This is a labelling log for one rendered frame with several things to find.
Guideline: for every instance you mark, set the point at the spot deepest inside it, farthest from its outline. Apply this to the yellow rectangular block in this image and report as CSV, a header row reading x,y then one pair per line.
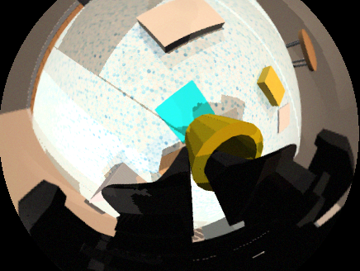
x,y
271,85

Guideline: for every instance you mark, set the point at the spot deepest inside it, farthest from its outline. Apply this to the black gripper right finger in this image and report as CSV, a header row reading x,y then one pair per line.
x,y
236,180

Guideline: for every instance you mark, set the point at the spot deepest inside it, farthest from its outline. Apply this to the orange flat bar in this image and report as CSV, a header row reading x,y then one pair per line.
x,y
166,161

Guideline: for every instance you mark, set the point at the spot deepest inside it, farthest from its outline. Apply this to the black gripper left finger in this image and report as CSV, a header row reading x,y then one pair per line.
x,y
169,194

